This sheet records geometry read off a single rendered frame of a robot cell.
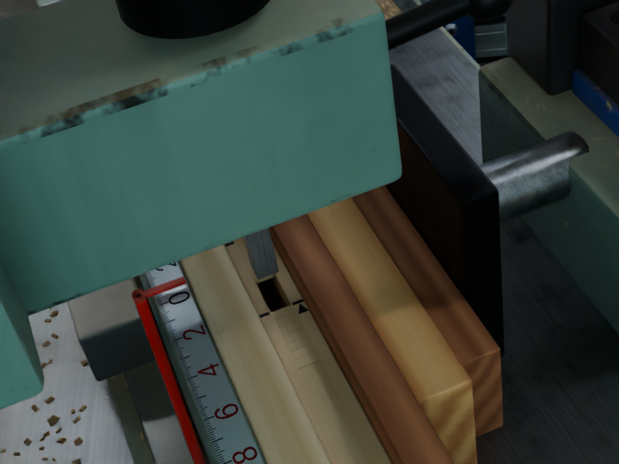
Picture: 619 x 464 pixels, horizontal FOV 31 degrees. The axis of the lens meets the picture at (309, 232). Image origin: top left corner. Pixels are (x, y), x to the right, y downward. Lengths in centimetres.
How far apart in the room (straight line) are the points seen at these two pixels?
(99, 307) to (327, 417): 22
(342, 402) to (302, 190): 8
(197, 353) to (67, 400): 22
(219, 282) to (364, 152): 9
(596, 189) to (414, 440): 13
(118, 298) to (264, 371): 20
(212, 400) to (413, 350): 7
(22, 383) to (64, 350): 30
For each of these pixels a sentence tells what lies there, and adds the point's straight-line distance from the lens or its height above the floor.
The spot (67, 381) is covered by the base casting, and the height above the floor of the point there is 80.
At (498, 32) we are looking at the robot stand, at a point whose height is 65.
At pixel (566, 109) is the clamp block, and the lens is 47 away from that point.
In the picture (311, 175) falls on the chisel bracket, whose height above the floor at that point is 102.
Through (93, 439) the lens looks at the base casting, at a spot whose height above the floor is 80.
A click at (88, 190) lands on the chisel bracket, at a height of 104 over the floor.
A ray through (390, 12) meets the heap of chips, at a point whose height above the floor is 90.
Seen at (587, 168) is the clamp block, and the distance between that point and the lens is 45.
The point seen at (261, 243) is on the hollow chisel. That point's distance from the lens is 42.
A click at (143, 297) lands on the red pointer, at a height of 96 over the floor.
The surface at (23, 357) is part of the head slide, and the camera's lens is 33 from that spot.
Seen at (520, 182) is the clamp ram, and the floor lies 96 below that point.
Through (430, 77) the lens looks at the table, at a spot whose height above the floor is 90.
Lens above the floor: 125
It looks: 43 degrees down
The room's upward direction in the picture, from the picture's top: 11 degrees counter-clockwise
